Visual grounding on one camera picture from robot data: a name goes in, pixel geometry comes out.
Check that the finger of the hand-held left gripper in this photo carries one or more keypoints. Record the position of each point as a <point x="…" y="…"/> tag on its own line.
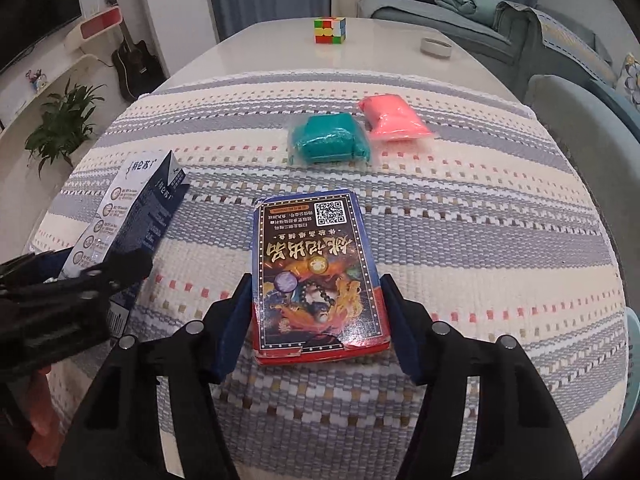
<point x="122" y="270"/>
<point x="30" y="270"/>

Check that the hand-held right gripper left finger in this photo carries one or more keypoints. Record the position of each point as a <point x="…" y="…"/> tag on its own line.
<point x="235" y="330"/>

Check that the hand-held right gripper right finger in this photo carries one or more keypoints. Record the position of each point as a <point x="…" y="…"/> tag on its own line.
<point x="405" y="330"/>

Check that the blue white milk carton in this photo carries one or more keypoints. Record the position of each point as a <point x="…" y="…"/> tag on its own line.
<point x="135" y="210"/>

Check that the blue red card box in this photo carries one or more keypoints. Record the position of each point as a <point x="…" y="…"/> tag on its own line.
<point x="315" y="270"/>

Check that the light blue plastic basket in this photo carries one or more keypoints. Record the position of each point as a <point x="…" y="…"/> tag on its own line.
<point x="634" y="360"/>

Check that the person's left hand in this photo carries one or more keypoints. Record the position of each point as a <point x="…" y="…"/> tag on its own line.
<point x="41" y="400"/>

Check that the striped woven tablecloth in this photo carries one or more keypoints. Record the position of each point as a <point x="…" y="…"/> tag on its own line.
<point x="475" y="220"/>

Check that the green potted plant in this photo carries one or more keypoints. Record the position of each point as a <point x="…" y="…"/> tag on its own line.
<point x="62" y="125"/>

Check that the small colourful figurines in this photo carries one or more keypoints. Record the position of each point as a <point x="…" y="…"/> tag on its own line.
<point x="36" y="81"/>

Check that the black acoustic guitar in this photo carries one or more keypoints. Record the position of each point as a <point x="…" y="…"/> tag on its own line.
<point x="137" y="67"/>

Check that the teal clay bag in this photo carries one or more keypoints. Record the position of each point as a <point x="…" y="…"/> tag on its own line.
<point x="325" y="140"/>

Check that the pink clay bag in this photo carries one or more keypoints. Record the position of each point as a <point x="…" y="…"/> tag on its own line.
<point x="395" y="117"/>

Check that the red white shelf box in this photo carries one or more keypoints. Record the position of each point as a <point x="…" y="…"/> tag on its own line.
<point x="95" y="27"/>

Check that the black television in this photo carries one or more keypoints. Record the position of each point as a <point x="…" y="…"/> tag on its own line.
<point x="30" y="5"/>

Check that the grey round ashtray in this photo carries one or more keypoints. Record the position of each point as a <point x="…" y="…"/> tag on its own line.
<point x="435" y="47"/>

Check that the colourful puzzle cube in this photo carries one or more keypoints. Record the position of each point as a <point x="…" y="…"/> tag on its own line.
<point x="330" y="30"/>

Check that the grey-green sofa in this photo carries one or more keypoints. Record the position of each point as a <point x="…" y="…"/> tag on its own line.
<point x="400" y="15"/>

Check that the blue fringed armrest cover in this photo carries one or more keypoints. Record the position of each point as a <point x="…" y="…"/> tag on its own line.
<point x="565" y="45"/>

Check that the folded teal blanket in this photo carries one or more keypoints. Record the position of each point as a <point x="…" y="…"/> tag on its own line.
<point x="465" y="2"/>

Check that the floral cushion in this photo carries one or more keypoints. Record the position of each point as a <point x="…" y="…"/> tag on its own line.
<point x="632" y="77"/>

